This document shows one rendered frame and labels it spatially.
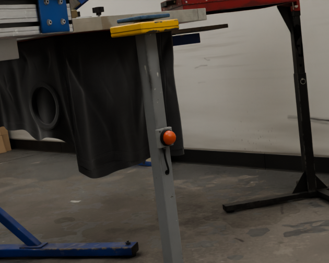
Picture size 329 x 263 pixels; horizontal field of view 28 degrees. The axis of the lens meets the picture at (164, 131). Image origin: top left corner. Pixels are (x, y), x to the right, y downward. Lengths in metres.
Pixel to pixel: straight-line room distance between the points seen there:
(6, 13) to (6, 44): 0.13
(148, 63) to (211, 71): 2.84
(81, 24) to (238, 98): 2.68
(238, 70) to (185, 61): 0.50
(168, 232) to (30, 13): 0.72
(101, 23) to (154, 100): 0.29
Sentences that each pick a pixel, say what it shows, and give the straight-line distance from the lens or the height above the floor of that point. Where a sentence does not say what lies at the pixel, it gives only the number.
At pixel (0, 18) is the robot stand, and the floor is 0.98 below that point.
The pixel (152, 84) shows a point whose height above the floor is 0.79.
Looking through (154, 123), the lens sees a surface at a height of 0.69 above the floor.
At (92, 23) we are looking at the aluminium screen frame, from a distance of 1.84.
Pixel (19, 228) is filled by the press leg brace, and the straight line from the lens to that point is 3.10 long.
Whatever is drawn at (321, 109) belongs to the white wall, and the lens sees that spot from 4.00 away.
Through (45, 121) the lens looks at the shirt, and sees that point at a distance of 2.00.
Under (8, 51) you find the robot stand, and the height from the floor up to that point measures 0.92.
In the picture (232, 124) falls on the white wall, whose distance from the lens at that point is 4.47.
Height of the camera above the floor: 0.89
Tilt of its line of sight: 8 degrees down
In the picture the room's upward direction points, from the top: 7 degrees counter-clockwise
